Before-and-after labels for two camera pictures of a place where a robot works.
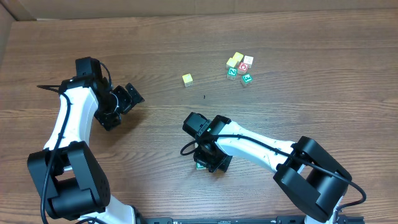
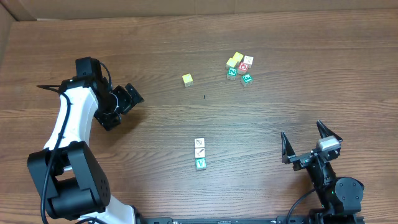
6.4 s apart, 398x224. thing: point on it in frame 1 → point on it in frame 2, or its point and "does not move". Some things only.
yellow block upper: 237,56 does not move
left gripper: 125,98 does not move
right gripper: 211,162 → 308,156
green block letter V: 198,167 does not move
